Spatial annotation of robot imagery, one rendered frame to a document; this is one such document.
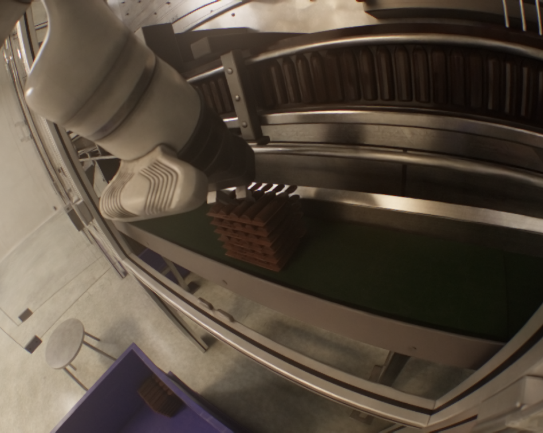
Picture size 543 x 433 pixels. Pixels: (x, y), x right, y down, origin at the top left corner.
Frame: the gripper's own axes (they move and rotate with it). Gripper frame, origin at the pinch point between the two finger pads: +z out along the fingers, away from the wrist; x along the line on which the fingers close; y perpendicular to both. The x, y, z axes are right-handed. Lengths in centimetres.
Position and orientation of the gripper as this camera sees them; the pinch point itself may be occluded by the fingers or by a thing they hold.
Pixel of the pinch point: (247, 203)
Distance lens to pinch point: 33.6
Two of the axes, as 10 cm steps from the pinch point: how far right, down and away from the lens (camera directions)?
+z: 2.8, 1.6, 9.4
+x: -9.6, 1.2, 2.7
